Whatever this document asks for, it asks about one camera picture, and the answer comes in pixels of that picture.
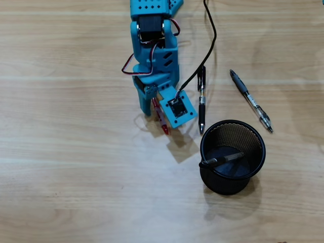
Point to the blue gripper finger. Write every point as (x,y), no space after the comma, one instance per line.
(145,103)

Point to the red retractable pen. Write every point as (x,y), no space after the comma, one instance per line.
(163,124)

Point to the black grip retractable pen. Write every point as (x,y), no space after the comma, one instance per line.
(201,111)

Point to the grey grip retractable pen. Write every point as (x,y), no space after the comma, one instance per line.
(241,86)

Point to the clear pen with black cap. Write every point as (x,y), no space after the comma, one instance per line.
(222,159)

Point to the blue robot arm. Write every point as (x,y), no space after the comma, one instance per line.
(149,6)

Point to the black mesh pen holder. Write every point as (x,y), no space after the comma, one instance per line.
(222,187)

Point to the blue wrist camera module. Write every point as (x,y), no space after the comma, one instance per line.
(168,108)

